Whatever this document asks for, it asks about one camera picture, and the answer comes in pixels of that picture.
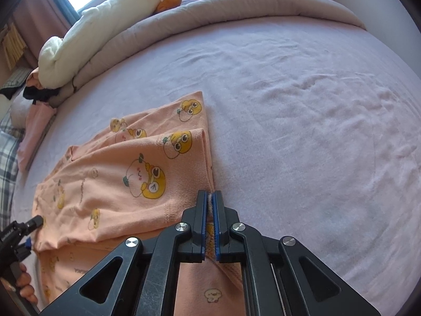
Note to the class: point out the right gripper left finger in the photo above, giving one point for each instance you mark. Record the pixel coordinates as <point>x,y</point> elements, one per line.
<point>139,277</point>

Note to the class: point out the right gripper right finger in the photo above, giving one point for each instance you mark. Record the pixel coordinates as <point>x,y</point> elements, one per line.
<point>281,276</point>

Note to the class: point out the peach cartoon print garment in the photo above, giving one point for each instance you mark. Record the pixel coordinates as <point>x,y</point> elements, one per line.
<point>134,178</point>

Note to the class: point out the left hand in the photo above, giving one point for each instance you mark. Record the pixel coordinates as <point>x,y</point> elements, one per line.
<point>23,282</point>

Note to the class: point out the plaid pillow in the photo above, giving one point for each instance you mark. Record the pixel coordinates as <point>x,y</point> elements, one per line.
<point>11,137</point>

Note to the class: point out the grey small pillow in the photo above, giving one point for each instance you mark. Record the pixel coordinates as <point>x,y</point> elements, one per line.
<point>19,111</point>

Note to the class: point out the pink folded garment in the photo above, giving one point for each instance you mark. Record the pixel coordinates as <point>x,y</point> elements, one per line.
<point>39,114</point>

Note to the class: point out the black garment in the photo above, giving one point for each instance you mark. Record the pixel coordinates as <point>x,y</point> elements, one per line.
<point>43,95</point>

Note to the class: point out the lilac bed sheet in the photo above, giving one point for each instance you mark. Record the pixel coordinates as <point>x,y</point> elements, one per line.
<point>314,131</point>

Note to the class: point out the peach garment under plush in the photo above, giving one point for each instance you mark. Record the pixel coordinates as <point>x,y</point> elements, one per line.
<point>33,80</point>

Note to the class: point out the white goose plush toy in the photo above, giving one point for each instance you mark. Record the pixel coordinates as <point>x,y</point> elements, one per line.
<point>60,59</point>

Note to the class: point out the yellow bamboo mat roll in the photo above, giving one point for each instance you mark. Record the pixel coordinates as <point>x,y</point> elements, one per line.
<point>13,45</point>

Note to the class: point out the pink curtain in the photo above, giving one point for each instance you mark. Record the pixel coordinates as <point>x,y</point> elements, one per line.
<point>37,21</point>

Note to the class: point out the beige rolled quilt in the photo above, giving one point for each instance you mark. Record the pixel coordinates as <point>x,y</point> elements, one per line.
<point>192,16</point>

